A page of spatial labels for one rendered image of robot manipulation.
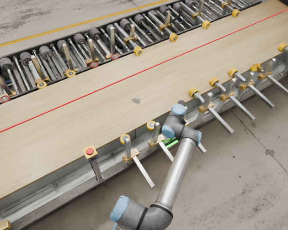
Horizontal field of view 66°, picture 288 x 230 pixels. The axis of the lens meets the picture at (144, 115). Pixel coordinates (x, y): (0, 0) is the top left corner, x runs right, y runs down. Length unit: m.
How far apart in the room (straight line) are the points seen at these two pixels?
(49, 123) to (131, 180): 1.14
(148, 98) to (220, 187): 1.35
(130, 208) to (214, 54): 1.92
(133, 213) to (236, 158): 2.08
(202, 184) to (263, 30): 1.94
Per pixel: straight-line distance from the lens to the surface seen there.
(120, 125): 1.84
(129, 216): 1.05
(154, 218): 1.05
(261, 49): 2.85
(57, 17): 4.71
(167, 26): 2.68
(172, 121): 1.35
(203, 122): 2.19
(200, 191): 2.67
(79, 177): 2.00
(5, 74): 2.88
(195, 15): 2.92
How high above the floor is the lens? 2.48
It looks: 57 degrees down
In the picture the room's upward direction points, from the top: 5 degrees clockwise
